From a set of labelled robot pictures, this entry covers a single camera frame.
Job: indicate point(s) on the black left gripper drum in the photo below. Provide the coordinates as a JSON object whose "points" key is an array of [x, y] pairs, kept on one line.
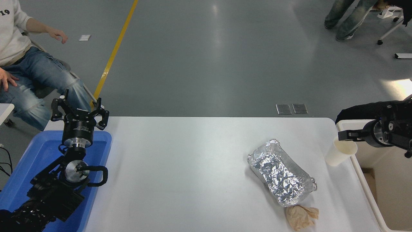
{"points": [[79, 127]]}

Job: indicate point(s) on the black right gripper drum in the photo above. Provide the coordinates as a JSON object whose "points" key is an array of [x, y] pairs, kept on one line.
{"points": [[370, 133]]}

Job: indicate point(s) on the white paper cup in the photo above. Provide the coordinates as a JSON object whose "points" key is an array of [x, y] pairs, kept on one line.
{"points": [[338, 156]]}

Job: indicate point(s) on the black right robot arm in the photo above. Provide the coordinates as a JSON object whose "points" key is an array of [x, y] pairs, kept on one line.
{"points": [[397, 129]]}

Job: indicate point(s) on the seated person's right hand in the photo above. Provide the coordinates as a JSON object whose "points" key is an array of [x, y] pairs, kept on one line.
{"points": [[7, 79]]}

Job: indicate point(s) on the seated person's left hand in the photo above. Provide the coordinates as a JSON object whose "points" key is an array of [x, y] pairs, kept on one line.
{"points": [[57, 33]]}

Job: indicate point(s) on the person in black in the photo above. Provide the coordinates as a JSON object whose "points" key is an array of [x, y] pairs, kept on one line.
{"points": [[357, 111]]}

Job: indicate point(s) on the seated person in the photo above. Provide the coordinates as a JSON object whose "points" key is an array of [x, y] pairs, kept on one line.
{"points": [[35, 71]]}

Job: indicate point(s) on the blue plastic tray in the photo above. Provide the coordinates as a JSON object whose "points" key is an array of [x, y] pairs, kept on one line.
{"points": [[38, 151]]}

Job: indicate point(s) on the small white table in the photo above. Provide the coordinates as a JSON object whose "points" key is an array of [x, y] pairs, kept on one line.
{"points": [[5, 111]]}

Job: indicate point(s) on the metal floor plate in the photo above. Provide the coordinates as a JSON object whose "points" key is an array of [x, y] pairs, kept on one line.
{"points": [[283, 109], [300, 109]]}

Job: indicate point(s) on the large pale bin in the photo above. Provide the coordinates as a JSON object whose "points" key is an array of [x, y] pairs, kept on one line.
{"points": [[392, 193]]}

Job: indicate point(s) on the white paper scrap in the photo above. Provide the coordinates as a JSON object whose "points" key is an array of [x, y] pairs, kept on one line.
{"points": [[84, 37]]}

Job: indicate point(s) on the crumpled foil tray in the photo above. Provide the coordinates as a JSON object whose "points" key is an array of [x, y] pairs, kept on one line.
{"points": [[280, 174]]}

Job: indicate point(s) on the white flat bar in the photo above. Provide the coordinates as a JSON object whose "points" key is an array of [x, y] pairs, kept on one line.
{"points": [[403, 55]]}

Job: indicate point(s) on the crumpled tan paper ball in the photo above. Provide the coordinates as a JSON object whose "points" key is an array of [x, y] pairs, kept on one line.
{"points": [[299, 217]]}

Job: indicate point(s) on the white office chair base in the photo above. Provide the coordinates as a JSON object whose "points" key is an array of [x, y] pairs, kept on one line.
{"points": [[391, 29]]}

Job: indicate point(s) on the standing person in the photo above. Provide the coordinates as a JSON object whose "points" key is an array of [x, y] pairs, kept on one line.
{"points": [[351, 19]]}

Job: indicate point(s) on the black garment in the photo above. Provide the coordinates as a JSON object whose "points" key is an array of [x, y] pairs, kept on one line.
{"points": [[406, 11]]}

